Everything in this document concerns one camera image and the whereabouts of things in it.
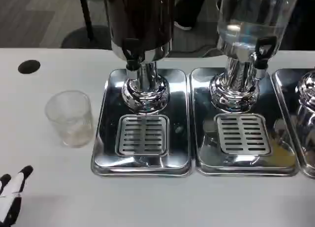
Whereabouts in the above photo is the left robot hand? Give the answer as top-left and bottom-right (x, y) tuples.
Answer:
(0, 165), (34, 227)

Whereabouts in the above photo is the clear ribbed glass cup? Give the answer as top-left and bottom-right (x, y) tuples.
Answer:
(44, 90), (95, 148)

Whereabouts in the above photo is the black tap of dark dispenser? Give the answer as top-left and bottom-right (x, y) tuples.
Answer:
(122, 38), (142, 72)

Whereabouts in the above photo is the black round counter grommet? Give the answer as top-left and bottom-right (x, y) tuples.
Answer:
(17, 60), (41, 75)

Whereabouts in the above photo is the steel drip grid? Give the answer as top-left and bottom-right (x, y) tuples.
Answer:
(115, 114), (171, 157)
(216, 113), (273, 156)

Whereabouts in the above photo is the black stand with round base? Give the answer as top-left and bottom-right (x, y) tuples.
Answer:
(60, 0), (113, 50)

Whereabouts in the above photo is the steel tray under dark dispenser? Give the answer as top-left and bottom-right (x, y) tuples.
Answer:
(91, 68), (193, 178)

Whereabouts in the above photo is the dark coffee drink dispenser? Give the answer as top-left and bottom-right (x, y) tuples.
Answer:
(103, 0), (177, 115)

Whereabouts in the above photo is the steel tray under clear dispenser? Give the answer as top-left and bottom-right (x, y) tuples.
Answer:
(189, 67), (301, 178)

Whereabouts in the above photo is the person's shoe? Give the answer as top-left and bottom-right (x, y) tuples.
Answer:
(174, 21), (192, 32)

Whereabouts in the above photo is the person's leg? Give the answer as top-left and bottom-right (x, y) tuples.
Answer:
(176, 0), (208, 26)

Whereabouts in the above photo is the black tap of clear dispenser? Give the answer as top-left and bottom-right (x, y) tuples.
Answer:
(254, 36), (278, 70)

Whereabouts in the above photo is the clear water drink dispenser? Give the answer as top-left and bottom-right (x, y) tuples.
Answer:
(209, 0), (294, 113)

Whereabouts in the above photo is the grey cable on floor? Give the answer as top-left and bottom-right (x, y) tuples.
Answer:
(176, 43), (220, 53)

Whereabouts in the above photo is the steel tray with cut-off pedestal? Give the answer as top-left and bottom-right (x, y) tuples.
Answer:
(271, 68), (315, 180)

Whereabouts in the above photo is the chrome drink dispenser pedestal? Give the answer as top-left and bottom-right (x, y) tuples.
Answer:
(293, 70), (315, 149)

